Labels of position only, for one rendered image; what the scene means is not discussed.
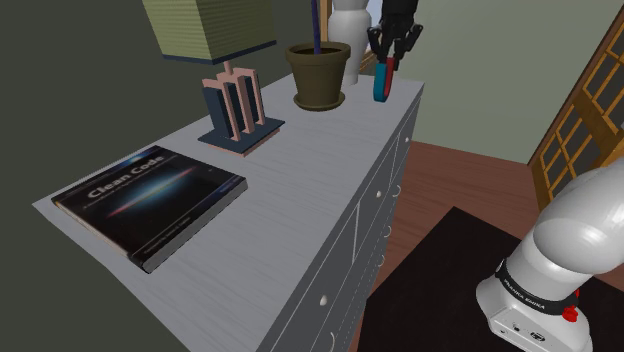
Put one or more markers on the table lamp with green shade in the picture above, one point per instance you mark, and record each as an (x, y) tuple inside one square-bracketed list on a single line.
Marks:
[(214, 34)]

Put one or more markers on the brown plant pot with stem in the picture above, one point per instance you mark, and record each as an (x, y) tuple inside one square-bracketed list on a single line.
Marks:
[(318, 73)]

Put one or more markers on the white vase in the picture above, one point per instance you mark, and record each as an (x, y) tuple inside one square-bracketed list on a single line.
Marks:
[(351, 34)]

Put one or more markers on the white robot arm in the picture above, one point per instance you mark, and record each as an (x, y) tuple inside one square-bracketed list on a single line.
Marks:
[(560, 244)]

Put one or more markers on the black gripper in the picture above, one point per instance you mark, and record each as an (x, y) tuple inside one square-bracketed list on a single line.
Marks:
[(400, 14)]

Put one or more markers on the blue and red object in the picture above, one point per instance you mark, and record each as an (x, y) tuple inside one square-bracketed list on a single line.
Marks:
[(381, 83)]

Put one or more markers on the black robot stand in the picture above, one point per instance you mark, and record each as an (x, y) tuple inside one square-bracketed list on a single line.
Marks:
[(429, 292)]

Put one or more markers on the grey chest of drawers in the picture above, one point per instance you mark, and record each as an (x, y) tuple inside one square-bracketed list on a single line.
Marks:
[(292, 195)]

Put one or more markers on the wooden lattice door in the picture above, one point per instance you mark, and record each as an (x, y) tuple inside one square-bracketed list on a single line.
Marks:
[(580, 122)]

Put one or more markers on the black hardcover book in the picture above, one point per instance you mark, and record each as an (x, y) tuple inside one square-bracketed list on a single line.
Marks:
[(151, 200)]

